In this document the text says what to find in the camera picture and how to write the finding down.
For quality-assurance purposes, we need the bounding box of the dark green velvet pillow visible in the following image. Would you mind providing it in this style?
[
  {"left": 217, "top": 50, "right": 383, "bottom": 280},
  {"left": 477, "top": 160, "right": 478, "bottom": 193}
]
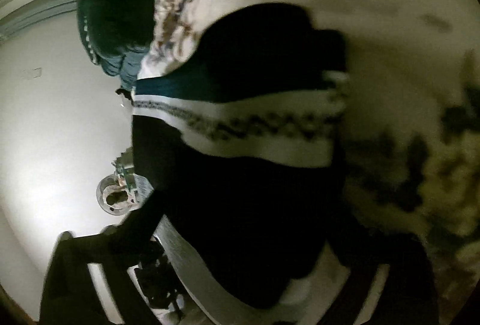
[{"left": 76, "top": 0, "right": 155, "bottom": 98}]

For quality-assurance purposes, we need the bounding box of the black white patterned sweater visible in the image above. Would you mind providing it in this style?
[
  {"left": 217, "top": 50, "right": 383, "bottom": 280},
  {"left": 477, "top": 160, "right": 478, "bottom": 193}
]
[{"left": 128, "top": 2, "right": 429, "bottom": 325}]

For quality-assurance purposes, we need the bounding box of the white floral bed blanket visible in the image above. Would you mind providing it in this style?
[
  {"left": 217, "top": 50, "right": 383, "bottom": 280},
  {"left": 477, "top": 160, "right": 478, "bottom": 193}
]
[{"left": 137, "top": 0, "right": 479, "bottom": 324}]

